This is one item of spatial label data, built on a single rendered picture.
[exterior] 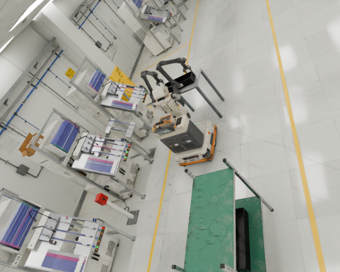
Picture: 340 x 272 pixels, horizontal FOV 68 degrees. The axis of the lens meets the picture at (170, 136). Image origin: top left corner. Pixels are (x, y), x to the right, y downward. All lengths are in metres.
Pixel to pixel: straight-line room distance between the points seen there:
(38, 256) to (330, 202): 3.43
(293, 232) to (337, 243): 0.39
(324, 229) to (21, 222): 3.43
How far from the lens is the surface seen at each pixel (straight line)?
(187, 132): 3.57
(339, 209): 3.04
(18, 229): 3.83
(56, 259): 3.82
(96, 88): 5.18
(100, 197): 4.08
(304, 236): 3.00
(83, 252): 3.79
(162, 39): 8.09
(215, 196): 2.36
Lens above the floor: 2.76
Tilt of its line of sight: 33 degrees down
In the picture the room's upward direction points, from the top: 47 degrees counter-clockwise
